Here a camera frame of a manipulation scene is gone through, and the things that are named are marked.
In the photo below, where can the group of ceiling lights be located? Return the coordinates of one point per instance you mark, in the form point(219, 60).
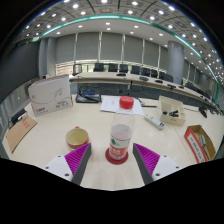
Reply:
point(107, 23)

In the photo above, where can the long curved conference desk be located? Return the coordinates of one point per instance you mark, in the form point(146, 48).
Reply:
point(106, 79)

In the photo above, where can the large white cardboard box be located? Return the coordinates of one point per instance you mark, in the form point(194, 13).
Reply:
point(50, 96)

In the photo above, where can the white paper sheet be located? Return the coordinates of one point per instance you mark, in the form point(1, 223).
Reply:
point(110, 104)

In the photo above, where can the black box-shaped device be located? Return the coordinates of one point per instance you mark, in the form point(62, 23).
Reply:
point(18, 116)

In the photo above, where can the brown open box red side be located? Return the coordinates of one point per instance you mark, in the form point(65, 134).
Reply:
point(192, 143)

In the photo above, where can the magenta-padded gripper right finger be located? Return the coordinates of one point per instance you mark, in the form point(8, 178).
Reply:
point(147, 159)

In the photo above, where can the row of black office chairs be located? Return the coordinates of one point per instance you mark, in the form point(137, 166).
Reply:
point(123, 67)

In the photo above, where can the red floral ceramic cup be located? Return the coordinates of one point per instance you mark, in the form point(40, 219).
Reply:
point(77, 139)

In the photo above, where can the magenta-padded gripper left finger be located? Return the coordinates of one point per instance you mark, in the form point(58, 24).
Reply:
point(76, 159)

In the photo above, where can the small beige open box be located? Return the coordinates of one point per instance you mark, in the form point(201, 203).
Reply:
point(171, 105)

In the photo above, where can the clear red-capped water bottle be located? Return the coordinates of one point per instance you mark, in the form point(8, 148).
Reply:
point(121, 133)

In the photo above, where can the flat brown cardboard envelope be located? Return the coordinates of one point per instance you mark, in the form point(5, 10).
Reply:
point(20, 133)

